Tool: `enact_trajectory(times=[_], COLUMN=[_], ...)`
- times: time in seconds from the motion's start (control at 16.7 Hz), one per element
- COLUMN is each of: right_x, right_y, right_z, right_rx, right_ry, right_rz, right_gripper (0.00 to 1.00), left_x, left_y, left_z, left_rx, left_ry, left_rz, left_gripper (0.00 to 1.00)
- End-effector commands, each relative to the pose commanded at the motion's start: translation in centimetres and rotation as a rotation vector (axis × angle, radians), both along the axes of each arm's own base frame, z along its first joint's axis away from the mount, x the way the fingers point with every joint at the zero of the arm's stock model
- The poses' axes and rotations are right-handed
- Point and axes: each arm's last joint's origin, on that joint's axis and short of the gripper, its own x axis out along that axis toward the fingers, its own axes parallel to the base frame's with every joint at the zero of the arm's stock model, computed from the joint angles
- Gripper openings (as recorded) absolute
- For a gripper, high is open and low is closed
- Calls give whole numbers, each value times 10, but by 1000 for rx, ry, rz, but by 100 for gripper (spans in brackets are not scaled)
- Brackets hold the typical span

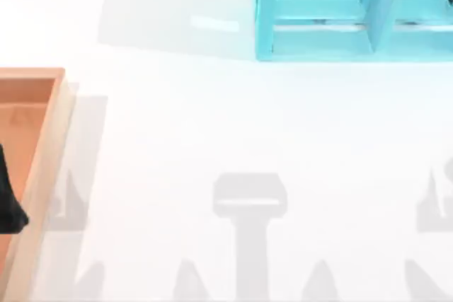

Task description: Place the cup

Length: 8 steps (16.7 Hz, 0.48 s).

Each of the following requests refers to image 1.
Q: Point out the light blue rack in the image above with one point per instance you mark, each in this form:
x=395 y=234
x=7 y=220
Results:
x=318 y=8

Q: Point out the shallow salmon-coloured box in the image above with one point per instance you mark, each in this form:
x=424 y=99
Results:
x=42 y=139

